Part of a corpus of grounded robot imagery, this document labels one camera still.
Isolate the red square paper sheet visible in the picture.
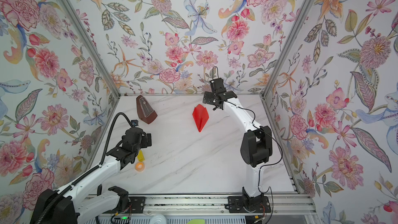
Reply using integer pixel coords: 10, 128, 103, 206
192, 104, 209, 132

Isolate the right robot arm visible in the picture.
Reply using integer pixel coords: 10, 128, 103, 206
203, 78, 273, 199

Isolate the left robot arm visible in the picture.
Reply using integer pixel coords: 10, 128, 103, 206
30, 127, 152, 224

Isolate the yellow block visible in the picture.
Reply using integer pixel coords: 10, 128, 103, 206
137, 150, 145, 162

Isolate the brown wooden metronome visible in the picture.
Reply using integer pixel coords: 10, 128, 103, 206
136, 95, 158, 124

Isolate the white round object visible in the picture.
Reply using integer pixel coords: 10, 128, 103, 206
149, 214, 167, 224

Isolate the green object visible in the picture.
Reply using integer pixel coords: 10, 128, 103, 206
187, 219, 206, 224

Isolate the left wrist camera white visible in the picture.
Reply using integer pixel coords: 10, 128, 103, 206
130, 120, 139, 128

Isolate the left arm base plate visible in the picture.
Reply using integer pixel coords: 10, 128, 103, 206
107, 196, 147, 214

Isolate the black corrugated cable left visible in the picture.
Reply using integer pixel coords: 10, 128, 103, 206
34, 112, 134, 224

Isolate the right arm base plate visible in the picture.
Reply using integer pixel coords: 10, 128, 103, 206
224, 195, 272, 214

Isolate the aluminium front rail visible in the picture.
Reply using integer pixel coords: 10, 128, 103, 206
83, 193, 318, 217

